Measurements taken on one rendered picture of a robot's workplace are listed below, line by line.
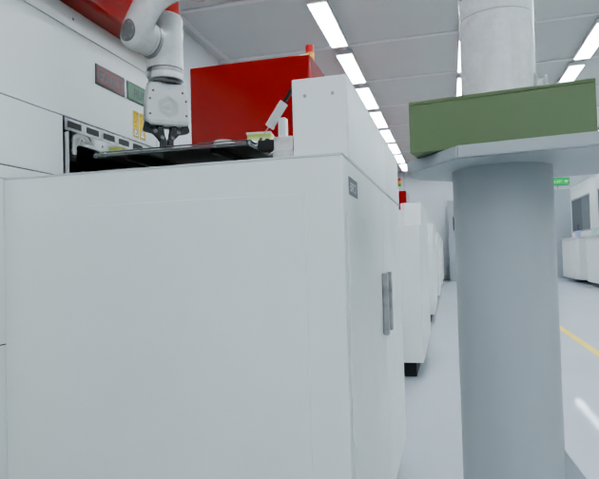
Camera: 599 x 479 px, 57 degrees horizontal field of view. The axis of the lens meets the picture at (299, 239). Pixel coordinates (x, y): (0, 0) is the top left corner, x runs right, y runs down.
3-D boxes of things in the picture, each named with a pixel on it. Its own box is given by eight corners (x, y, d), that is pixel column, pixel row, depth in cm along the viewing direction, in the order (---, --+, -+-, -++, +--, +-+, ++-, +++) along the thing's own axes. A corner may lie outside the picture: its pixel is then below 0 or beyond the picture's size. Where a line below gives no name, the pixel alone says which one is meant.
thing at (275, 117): (265, 148, 154) (263, 101, 154) (269, 151, 158) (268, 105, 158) (286, 146, 152) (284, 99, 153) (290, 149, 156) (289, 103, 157)
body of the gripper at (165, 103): (145, 72, 124) (146, 122, 124) (190, 78, 128) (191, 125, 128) (140, 82, 131) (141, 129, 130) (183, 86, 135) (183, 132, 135)
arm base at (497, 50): (561, 111, 99) (558, 8, 99) (558, 87, 82) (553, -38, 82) (453, 124, 107) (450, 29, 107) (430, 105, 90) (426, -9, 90)
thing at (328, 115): (293, 162, 93) (291, 79, 93) (350, 195, 146) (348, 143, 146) (348, 158, 90) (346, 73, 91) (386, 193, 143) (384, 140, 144)
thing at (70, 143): (63, 175, 117) (62, 130, 117) (165, 196, 159) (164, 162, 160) (69, 175, 116) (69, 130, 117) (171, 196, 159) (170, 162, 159)
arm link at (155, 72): (148, 63, 124) (148, 76, 124) (187, 67, 128) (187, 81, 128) (142, 74, 131) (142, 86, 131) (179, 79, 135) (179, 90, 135)
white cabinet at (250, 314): (8, 641, 98) (2, 180, 101) (222, 451, 191) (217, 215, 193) (369, 707, 81) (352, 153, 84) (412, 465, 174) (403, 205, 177)
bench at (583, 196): (579, 284, 1040) (575, 178, 1046) (561, 279, 1213) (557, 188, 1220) (645, 283, 1012) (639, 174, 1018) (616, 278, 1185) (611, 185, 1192)
